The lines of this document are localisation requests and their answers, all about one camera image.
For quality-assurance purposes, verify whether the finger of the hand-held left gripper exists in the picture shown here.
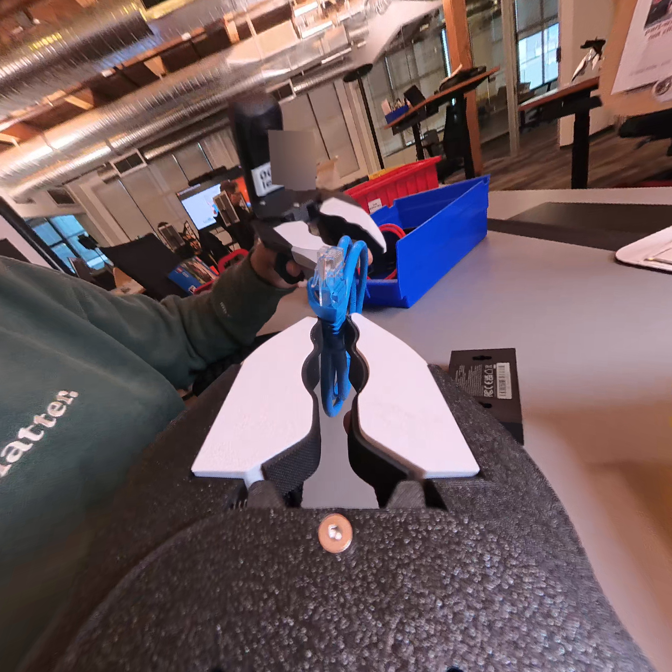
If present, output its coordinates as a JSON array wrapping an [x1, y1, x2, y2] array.
[[273, 219, 323, 272], [317, 191, 388, 255]]

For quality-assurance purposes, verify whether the white wall poster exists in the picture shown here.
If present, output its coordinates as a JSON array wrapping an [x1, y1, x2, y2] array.
[[611, 0, 672, 96]]

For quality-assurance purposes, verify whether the wooden standing desk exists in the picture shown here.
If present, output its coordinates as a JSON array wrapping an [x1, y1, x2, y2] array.
[[385, 65, 501, 175], [517, 76, 603, 190]]

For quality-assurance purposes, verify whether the wooden column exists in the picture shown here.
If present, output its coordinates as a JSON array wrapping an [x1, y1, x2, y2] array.
[[442, 0, 485, 180]]

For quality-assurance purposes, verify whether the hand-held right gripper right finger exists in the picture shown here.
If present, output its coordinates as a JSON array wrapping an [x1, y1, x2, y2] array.
[[345, 313, 481, 491]]

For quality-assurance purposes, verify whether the lit monitor screen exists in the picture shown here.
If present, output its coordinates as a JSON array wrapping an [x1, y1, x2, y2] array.
[[177, 181, 225, 232]]

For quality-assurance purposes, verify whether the red cable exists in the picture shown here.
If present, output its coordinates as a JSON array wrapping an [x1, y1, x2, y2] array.
[[367, 224, 406, 281]]

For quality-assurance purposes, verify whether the red plastic bin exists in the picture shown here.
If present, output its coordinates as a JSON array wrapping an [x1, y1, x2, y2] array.
[[344, 156, 442, 213]]

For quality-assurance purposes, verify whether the blue printed box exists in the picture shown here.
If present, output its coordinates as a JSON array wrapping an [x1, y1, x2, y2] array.
[[167, 255, 219, 296]]

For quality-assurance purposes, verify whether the black desk mat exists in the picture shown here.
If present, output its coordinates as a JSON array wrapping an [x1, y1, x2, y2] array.
[[487, 202, 672, 253]]

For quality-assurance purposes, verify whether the white flat board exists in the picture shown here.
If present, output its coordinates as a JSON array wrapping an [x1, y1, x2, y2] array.
[[615, 226, 672, 274]]

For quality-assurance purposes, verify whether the person's left forearm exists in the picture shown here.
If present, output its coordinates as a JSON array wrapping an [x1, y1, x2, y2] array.
[[157, 257, 296, 390]]

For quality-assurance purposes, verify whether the black network switch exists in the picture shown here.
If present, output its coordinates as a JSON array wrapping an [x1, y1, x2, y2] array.
[[448, 347, 526, 445]]

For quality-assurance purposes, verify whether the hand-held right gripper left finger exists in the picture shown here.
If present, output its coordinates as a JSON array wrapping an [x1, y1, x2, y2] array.
[[191, 316, 322, 494]]

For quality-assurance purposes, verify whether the person's left hand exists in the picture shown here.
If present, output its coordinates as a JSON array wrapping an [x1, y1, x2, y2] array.
[[250, 246, 306, 287]]

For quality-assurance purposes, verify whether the blue plastic bin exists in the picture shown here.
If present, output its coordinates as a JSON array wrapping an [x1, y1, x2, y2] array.
[[362, 176, 491, 309]]

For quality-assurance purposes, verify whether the blue ethernet cable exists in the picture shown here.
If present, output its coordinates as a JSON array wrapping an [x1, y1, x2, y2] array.
[[306, 234, 368, 418]]

